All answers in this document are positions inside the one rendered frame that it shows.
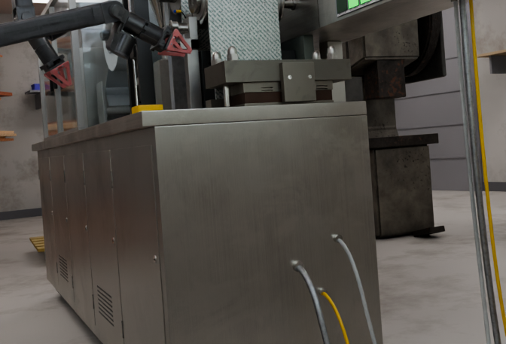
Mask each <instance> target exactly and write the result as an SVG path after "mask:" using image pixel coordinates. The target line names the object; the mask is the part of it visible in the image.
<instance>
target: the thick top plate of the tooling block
mask: <svg viewBox="0 0 506 344"><path fill-rule="evenodd" d="M281 62H314V72H315V81H327V80H332V82H333V83H336V82H340V81H346V80H350V79H352V75H351V64H350V59H275V60H225V61H222V62H219V63H217V64H214V65H211V66H209V67H207V68H205V69H204V72H205V82H206V89H223V86H225V85H230V86H233V85H237V84H241V83H248V82H275V81H281V79H280V68H279V64H280V63H281Z"/></svg>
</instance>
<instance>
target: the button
mask: <svg viewBox="0 0 506 344"><path fill-rule="evenodd" d="M156 110H163V105H162V104H159V105H137V106H135V107H132V114H134V113H137V112H140V111H156Z"/></svg>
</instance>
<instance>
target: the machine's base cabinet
mask: <svg viewBox="0 0 506 344"><path fill-rule="evenodd" d="M38 169H39V170H38V177H39V179H40V190H41V209H42V219H43V230H44V249H45V252H44V257H45V261H46V270H47V280H48V281H49V282H50V283H51V284H52V285H53V286H54V287H55V288H56V290H57V292H58V293H59V294H60V295H61V297H62V298H63V299H64V300H65V301H66V302H67V303H68V304H69V305H70V307H71V308H72V309H73V310H74V311H75V313H76V314H77V315H78V316H79V318H80V319H81V320H82V321H83V322H84V324H85V325H87V326H88V328H89V329H90V330H91V331H92V332H93V334H94V335H95V336H96V337H97V339H98V340H99V341H100V342H101V343H102V344H324V343H323V339H322V334H321V331H320V327H319V322H318V319H317V315H316V312H315V308H314V305H313V302H312V298H311V296H310V293H309V289H308V287H307V286H306V282H305V281H304V279H303V277H302V275H301V274H300V273H299V272H296V271H294V270H293V267H292V266H293V263H294V262H295V261H297V260H298V261H301V262H302V263H303V265H304V269H305V270H306V271H307V273H308V275H309V277H310V278H311V280H312V283H313V285H314V287H315V291H316V293H317V295H318V298H319V302H320V305H321V308H322V313H323V316H324V320H325V325H326V328H327V331H328V336H329V340H330V343H331V344H346V342H345V340H344V336H343V332H342V330H341V327H340V323H339V321H338V319H337V316H336V314H335V311H334V310H333V308H332V306H331V304H330V303H329V301H328V300H327V298H326V297H325V296H322V295H320V294H319V288H325V289H326V290H327V295H328V296H329V297H330V298H331V299H332V301H333V302H334V305H335V306H336V308H337V310H338V312H339V314H340V317H341V319H342V322H343V325H344V327H345V330H346V335H347V337H348V341H349V344H373V343H372V339H371V337H370V331H369V328H368V326H367V320H366V317H365V313H364V308H363V305H362V301H361V296H360V292H359V289H358V284H357V281H356V278H355V274H354V271H353V268H352V265H351V263H350V261H349V258H348V256H347V253H346V252H345V250H344V249H343V246H342V245H341V244H340V243H339V242H335V241H334V235H335V234H339V235H341V236H342V237H343V242H344V243H345V244H346V246H347V248H348V249H349V251H350V253H351V255H352V257H353V260H354V261H355V265H356V267H357V270H358V274H359V277H360V280H361V284H362V287H363V291H364V296H365V299H366V303H367V308H368V312H369V315H370V320H371V324H372V327H373V332H374V335H375V337H376V342H377V344H383V332H382V322H381V311H380V290H379V279H378V268H377V257H376V236H375V225H374V214H373V193H372V182H371V171H370V150H369V139H368V128H367V115H353V116H339V117H312V118H298V119H284V120H257V121H243V122H229V123H202V124H188V125H174V126H153V127H149V128H145V129H139V130H135V131H131V132H125V133H121V134H117V135H110V136H106V137H103V138H99V139H92V140H89V141H85V142H78V143H74V144H70V145H63V146H60V147H56V148H49V149H46V150H42V151H38Z"/></svg>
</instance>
